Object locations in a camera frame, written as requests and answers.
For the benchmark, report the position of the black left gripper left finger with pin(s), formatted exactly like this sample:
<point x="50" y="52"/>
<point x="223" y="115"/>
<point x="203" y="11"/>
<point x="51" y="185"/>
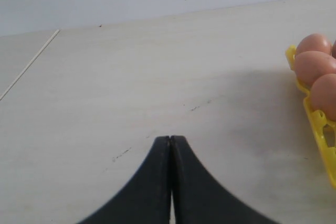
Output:
<point x="146" y="197"/>

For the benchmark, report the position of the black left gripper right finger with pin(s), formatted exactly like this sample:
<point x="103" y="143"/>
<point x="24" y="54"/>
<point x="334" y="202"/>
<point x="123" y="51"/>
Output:
<point x="198" y="197"/>

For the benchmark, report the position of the brown egg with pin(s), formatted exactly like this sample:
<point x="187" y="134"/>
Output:
<point x="333" y="52"/>
<point x="322" y="95"/>
<point x="310" y="65"/>

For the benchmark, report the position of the yellow plastic egg tray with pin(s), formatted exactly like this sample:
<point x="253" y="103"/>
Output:
<point x="322" y="128"/>

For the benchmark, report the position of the brown egg tray corner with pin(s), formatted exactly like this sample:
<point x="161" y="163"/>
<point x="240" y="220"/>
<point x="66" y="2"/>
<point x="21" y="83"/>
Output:
<point x="314" y="42"/>

